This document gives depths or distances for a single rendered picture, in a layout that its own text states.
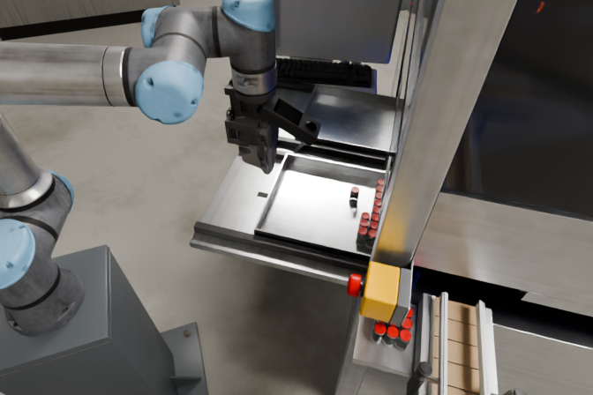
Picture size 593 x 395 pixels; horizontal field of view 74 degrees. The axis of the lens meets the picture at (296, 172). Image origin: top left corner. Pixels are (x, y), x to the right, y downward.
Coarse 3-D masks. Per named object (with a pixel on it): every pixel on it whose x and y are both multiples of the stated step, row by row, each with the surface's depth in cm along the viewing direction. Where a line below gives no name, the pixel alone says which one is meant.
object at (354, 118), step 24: (312, 96) 124; (336, 96) 128; (360, 96) 126; (384, 96) 123; (336, 120) 120; (360, 120) 120; (384, 120) 120; (336, 144) 108; (360, 144) 112; (384, 144) 112
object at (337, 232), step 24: (288, 168) 105; (312, 168) 105; (336, 168) 103; (360, 168) 101; (288, 192) 99; (312, 192) 99; (336, 192) 99; (360, 192) 99; (264, 216) 93; (288, 216) 94; (312, 216) 94; (336, 216) 94; (360, 216) 94; (288, 240) 86; (312, 240) 89; (336, 240) 89
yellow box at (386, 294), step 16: (368, 272) 67; (384, 272) 67; (400, 272) 67; (368, 288) 65; (384, 288) 65; (400, 288) 65; (368, 304) 65; (384, 304) 64; (400, 304) 63; (384, 320) 68; (400, 320) 66
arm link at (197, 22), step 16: (144, 16) 56; (160, 16) 56; (176, 16) 55; (192, 16) 56; (208, 16) 56; (144, 32) 56; (160, 32) 53; (176, 32) 52; (192, 32) 54; (208, 32) 56; (208, 48) 58
